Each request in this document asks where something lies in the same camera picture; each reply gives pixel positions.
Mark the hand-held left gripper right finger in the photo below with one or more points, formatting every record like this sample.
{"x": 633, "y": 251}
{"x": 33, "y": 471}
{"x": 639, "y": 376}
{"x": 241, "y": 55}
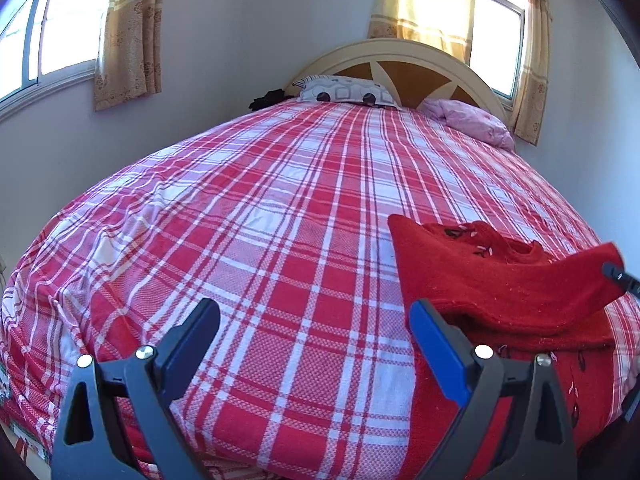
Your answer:
{"x": 440, "y": 350}

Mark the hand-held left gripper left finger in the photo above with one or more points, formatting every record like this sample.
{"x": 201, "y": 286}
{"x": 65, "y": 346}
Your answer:
{"x": 192, "y": 340}

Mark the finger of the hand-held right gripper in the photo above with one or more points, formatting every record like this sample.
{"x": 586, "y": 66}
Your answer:
{"x": 622, "y": 279}

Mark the red knit sweater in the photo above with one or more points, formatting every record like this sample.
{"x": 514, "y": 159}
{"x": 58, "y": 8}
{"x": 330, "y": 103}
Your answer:
{"x": 500, "y": 285}

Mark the red plaid bedsheet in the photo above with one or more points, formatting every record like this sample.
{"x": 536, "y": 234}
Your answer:
{"x": 250, "y": 210}

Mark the pink pillow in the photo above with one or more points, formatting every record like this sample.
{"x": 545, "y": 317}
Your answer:
{"x": 470, "y": 120}

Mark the yellow patterned curtain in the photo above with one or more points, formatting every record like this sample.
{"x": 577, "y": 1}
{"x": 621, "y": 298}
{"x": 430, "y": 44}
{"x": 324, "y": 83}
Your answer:
{"x": 535, "y": 60}
{"x": 420, "y": 5}
{"x": 130, "y": 35}

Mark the dark cloth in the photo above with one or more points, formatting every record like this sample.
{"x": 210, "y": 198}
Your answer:
{"x": 267, "y": 100}

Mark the white framed window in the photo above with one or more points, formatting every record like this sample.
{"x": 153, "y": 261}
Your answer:
{"x": 55, "y": 25}
{"x": 497, "y": 40}

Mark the grey patterned pillow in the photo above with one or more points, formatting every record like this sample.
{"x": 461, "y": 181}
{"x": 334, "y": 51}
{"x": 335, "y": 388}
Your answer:
{"x": 340, "y": 90}

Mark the cream wooden headboard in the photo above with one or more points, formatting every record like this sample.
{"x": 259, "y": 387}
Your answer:
{"x": 400, "y": 50}

